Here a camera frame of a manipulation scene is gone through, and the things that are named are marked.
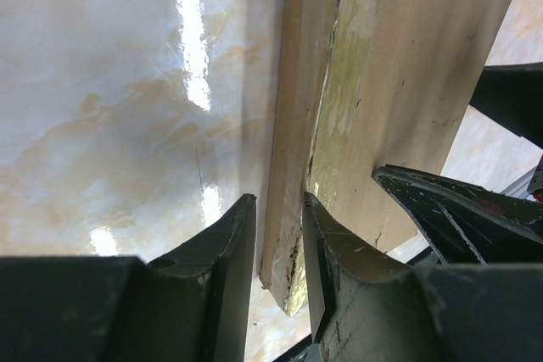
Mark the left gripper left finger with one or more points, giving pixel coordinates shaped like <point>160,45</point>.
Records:
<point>190,304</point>

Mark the brown cardboard express box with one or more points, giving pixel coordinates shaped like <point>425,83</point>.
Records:
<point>364,83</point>

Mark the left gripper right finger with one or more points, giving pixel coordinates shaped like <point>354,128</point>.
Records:
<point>366,306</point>

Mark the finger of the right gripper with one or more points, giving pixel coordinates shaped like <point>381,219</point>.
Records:
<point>465,223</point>
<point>512,96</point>

